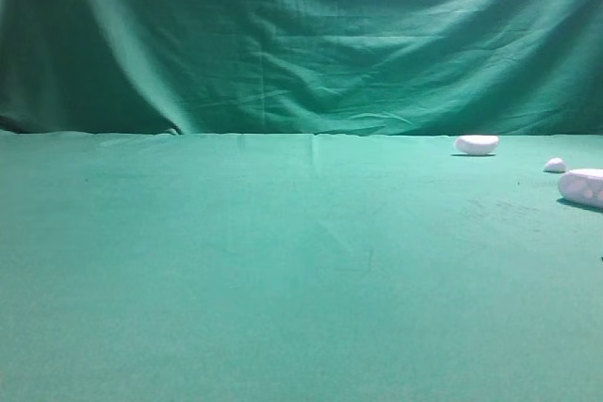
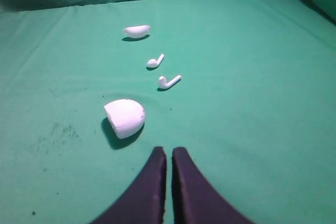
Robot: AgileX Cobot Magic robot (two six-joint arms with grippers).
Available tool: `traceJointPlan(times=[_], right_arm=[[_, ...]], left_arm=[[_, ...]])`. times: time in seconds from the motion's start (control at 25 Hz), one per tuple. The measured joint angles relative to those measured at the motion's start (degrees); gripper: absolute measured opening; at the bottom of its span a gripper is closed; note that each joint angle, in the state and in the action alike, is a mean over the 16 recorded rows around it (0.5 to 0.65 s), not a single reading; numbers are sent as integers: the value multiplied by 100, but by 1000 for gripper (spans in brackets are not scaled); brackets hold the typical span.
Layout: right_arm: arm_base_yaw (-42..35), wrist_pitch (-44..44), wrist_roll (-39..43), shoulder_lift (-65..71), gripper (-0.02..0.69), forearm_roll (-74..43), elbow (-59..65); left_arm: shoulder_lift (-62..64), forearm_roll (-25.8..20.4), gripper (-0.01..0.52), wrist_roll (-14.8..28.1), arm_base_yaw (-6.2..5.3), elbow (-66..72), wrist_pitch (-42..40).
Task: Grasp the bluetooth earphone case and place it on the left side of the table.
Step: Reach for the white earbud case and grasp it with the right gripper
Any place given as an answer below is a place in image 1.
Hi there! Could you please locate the green backdrop cloth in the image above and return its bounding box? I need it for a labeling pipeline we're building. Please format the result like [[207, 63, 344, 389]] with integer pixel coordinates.
[[1, 0, 602, 136]]

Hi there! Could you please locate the white earphone case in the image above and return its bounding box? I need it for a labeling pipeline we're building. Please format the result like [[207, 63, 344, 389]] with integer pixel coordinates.
[[558, 169, 603, 209]]

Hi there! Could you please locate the white oval case far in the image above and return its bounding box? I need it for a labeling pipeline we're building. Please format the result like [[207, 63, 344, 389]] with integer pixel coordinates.
[[454, 135, 499, 156]]

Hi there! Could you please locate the small white earbud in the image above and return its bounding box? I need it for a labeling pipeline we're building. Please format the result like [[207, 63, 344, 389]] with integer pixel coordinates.
[[544, 157, 567, 173]]

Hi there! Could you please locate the green table cloth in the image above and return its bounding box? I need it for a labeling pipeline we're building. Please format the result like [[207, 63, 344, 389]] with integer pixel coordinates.
[[1, 133, 602, 401]]

